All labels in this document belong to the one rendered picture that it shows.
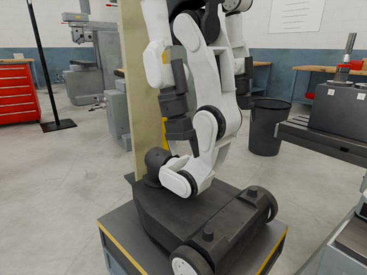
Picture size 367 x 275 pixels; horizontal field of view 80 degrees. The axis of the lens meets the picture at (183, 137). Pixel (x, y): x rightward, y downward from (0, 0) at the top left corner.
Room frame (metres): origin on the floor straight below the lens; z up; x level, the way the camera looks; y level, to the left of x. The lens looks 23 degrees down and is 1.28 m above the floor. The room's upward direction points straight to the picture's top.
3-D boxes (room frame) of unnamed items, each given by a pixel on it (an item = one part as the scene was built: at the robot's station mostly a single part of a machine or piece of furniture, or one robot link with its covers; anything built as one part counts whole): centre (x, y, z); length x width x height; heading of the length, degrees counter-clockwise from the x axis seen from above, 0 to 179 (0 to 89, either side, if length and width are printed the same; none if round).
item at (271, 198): (0.93, -0.40, 0.50); 0.20 x 0.05 x 0.20; 46
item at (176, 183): (0.93, -0.02, 0.68); 0.21 x 0.20 x 0.13; 46
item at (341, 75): (0.91, -0.64, 1.17); 0.05 x 0.05 x 0.06
